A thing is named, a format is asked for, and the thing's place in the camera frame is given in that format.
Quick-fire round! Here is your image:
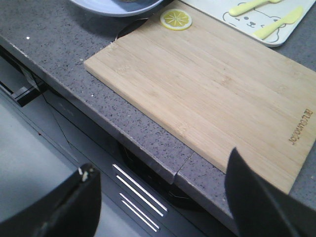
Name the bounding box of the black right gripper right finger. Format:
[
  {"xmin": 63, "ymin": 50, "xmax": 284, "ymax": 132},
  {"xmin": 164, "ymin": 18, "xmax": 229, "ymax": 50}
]
[{"xmin": 225, "ymin": 148, "xmax": 316, "ymax": 237}]

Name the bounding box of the white rectangular tray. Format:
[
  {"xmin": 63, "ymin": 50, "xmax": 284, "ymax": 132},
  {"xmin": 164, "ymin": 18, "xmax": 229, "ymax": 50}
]
[{"xmin": 183, "ymin": 0, "xmax": 315, "ymax": 47}]

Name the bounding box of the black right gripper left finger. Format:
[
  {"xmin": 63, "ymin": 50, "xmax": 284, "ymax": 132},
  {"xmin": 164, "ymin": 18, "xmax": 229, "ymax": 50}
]
[{"xmin": 0, "ymin": 163, "xmax": 102, "ymax": 237}]

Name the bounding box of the yellow plastic spoon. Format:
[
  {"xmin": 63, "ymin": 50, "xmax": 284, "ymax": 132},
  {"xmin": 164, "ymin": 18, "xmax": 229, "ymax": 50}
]
[{"xmin": 228, "ymin": 0, "xmax": 280, "ymax": 16}]

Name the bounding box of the wooden cutting board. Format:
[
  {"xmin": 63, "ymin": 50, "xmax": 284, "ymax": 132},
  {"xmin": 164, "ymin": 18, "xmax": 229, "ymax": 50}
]
[{"xmin": 84, "ymin": 0, "xmax": 316, "ymax": 193}]

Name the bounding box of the blue round plate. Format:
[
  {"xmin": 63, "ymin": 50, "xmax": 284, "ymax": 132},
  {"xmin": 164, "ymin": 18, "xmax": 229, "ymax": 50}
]
[{"xmin": 71, "ymin": 0, "xmax": 163, "ymax": 17}]

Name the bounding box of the lemon slice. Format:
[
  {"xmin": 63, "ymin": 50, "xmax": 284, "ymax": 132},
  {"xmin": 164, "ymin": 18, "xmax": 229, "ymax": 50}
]
[{"xmin": 160, "ymin": 9, "xmax": 193, "ymax": 31}]

